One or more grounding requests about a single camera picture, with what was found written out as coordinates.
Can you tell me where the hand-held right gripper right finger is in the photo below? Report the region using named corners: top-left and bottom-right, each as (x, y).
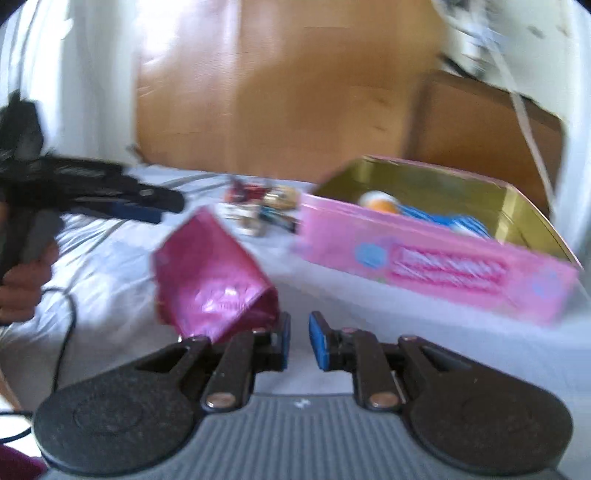
top-left (308, 311), bottom-right (462, 413)

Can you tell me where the blue polka dot box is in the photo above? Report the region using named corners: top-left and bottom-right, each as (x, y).
top-left (399, 203), bottom-right (492, 240)

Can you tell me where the grey striped bed sheet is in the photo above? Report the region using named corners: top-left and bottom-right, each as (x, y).
top-left (0, 164), bottom-right (591, 467)

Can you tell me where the small white orange jar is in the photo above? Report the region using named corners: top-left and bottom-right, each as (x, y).
top-left (359, 190), bottom-right (400, 215)

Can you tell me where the person's magenta clothing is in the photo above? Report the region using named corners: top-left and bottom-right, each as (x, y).
top-left (0, 444), bottom-right (47, 480)

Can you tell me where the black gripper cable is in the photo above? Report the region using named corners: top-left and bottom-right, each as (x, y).
top-left (0, 286), bottom-right (78, 439)

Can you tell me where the white power cable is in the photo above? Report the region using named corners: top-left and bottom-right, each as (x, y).
top-left (480, 28), bottom-right (555, 199)

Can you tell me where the magenta foil packet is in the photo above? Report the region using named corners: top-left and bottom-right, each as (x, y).
top-left (152, 206), bottom-right (280, 346)

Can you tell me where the pink biscuit tin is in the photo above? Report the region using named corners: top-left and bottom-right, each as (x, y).
top-left (295, 154), bottom-right (583, 326)

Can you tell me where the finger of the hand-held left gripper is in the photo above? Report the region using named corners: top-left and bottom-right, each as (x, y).
top-left (122, 178), bottom-right (186, 214)
top-left (81, 202), bottom-right (163, 226)

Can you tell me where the person's left hand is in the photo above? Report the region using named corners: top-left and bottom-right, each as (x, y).
top-left (0, 244), bottom-right (61, 325)

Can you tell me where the pile of small assorted packets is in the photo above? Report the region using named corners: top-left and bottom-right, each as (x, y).
top-left (222, 178), bottom-right (305, 238)

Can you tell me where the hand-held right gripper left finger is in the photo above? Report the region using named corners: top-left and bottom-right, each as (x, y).
top-left (134, 313), bottom-right (293, 414)

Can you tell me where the wood-pattern vinyl sheet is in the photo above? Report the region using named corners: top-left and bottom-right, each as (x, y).
top-left (134, 0), bottom-right (445, 185)

